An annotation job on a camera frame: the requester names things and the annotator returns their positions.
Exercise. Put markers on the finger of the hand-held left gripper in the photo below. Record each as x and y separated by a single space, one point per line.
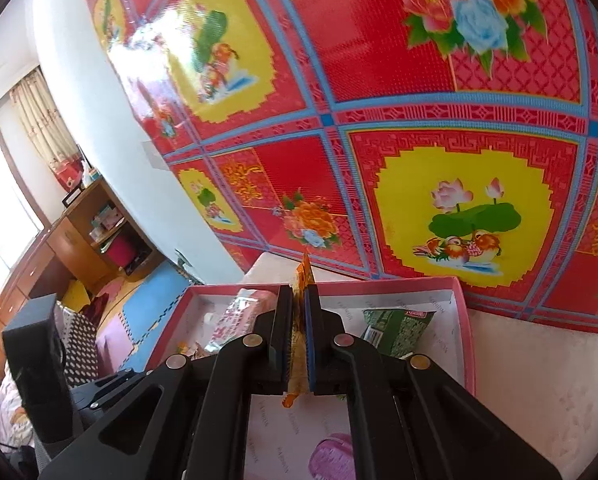
109 390

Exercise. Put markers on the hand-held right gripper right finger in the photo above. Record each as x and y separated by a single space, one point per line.
309 350

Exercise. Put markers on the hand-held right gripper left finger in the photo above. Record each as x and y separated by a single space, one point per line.
281 340

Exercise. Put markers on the orange yellow snack packet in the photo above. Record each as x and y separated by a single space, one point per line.
299 310

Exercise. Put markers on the pink spouted drink pouch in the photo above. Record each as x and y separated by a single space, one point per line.
239 317

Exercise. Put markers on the green snack packet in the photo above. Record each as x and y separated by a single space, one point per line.
399 332

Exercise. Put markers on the pink cardboard box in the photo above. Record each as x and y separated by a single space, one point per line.
444 340

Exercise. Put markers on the polka dot bag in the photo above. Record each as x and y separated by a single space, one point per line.
81 345

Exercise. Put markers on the floral bedding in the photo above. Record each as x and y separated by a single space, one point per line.
14 415

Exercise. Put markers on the dark red cushion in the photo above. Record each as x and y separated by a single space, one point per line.
95 309

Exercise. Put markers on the small orange snack packet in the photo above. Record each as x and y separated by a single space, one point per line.
189 350

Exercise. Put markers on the blue foam floor mat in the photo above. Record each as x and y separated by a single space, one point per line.
154 300

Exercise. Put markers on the pink snack packet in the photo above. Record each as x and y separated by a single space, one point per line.
329 460

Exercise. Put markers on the wooden desk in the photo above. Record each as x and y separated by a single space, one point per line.
64 250

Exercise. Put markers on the pink storage box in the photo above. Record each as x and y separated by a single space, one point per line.
120 251

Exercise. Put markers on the window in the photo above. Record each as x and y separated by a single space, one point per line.
4 210

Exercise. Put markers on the red gift bag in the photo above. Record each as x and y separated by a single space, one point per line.
69 175

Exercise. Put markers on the beige curtain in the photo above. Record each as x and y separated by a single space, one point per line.
41 120

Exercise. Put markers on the white wall socket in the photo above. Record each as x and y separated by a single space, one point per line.
182 260

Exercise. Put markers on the black picture frame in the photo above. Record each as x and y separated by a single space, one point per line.
71 199

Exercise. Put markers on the red printed wall covering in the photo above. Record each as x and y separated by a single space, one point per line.
379 110

